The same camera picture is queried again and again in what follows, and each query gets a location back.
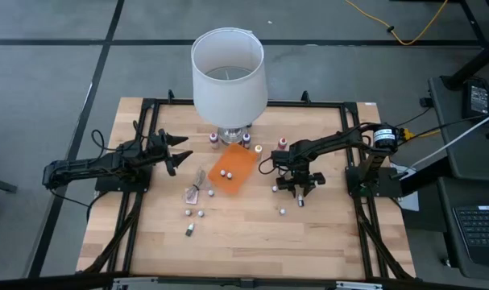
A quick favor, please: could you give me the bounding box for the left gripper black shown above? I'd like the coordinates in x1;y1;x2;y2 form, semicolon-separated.
145;128;194;177

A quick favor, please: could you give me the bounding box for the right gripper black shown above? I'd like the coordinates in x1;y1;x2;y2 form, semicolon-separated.
276;160;326;198

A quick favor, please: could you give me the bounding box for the orange translucent plastic bin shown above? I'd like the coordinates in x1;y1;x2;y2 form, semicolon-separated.
207;143;259;196

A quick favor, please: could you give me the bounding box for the table lamp white shade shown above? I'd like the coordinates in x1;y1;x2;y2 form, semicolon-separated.
190;27;269;147

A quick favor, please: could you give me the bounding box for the white paper sheet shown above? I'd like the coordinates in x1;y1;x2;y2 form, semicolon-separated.
390;159;421;213

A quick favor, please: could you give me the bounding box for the yellow plug connector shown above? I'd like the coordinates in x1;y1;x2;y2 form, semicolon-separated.
400;127;441;141

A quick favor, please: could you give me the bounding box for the dark grey side desk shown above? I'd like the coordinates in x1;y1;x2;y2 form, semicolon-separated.
427;74;489;281

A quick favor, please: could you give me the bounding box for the black keyboard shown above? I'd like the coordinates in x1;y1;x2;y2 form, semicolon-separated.
452;204;489;269

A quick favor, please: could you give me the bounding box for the black power supply brick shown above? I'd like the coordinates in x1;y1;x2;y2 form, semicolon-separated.
462;79;489;120

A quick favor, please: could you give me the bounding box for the black stand leg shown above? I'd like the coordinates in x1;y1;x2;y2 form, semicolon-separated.
441;0;489;92

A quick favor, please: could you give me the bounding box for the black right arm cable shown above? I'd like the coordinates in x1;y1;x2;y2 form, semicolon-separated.
258;155;277;176

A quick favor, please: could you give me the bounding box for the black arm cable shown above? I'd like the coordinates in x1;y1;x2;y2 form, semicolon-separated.
48;185;108;222
258;155;277;176

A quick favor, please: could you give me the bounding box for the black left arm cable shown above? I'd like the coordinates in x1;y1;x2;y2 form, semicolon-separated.
48;185;108;222

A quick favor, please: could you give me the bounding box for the white cable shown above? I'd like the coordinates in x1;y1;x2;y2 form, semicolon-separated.
408;108;489;168

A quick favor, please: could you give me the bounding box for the yellow extension cord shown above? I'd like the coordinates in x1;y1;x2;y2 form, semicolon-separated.
344;0;449;46

